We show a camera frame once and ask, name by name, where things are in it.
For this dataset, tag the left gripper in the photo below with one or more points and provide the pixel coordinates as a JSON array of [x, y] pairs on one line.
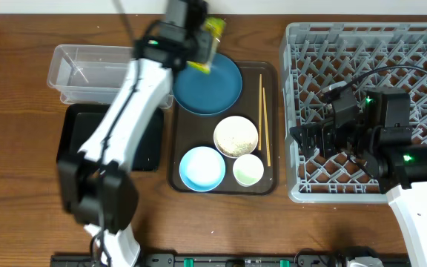
[[203, 41]]

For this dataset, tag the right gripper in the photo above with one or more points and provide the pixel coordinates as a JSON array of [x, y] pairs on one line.
[[325, 137]]

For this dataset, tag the yellow green snack wrapper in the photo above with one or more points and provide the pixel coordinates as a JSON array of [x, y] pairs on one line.
[[215, 27]]

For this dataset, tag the white cup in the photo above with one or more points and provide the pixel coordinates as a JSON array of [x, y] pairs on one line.
[[248, 170]]

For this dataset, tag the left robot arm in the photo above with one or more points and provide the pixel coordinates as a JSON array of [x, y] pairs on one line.
[[95, 182]]

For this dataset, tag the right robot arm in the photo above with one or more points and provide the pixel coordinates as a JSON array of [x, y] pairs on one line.
[[381, 135]]

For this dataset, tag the black waste tray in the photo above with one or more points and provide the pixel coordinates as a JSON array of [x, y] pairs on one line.
[[81, 120]]

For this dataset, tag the grey dishwasher rack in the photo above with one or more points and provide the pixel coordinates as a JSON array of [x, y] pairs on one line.
[[315, 55]]

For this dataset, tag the right wooden chopstick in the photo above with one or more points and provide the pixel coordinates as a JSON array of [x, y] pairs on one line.
[[267, 139]]

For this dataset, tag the wooden chopstick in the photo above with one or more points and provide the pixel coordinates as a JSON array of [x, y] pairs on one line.
[[260, 114], [267, 139]]

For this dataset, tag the left wooden chopstick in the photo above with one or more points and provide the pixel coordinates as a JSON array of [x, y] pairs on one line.
[[260, 114]]

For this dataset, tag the dark blue plate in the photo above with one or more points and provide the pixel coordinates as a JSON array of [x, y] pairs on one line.
[[208, 94]]

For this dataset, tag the dark brown serving tray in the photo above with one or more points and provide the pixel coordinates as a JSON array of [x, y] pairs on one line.
[[190, 131]]

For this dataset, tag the clear plastic bin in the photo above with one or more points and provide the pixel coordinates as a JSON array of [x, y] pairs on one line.
[[92, 73]]

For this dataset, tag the light blue bowl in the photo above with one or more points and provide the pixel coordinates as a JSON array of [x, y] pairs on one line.
[[202, 169]]

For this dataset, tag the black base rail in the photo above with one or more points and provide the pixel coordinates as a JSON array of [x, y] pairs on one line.
[[169, 260]]

